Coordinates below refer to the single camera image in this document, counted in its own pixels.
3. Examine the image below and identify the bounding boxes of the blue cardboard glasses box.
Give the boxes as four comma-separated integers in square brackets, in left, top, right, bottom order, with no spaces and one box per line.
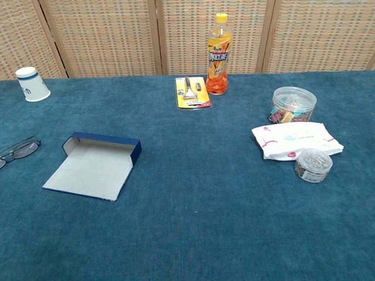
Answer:
[42,131,143,203]

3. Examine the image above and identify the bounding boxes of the black framed eyeglasses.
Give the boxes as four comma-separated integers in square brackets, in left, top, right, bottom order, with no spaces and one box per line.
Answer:
[0,135,42,170]

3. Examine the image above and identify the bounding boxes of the white paper cup blue band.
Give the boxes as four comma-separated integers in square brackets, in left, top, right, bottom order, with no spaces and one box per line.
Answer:
[15,66,52,103]

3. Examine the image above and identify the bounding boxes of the razor in yellow blister pack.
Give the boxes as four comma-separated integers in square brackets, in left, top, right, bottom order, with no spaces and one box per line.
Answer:
[175,76,213,110]

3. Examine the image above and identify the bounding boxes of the blue tablecloth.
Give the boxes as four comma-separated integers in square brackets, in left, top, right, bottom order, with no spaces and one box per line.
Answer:
[0,70,375,281]

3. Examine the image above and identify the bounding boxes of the orange iced tea bottle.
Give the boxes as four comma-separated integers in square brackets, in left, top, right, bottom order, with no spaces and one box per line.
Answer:
[205,12,233,96]

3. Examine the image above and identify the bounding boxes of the white tissue pack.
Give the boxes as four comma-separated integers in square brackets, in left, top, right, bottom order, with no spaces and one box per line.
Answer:
[251,121,345,162]

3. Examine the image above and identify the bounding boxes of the clear jar of binder clips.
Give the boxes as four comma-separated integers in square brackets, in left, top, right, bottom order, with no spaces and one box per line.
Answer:
[267,86,318,125]

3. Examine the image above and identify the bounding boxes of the clear jar of paper clips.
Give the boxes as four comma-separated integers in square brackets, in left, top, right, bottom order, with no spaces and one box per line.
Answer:
[294,148,334,184]

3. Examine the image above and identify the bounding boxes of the woven wooden folding screen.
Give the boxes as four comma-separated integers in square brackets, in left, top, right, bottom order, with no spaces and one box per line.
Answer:
[0,0,375,81]

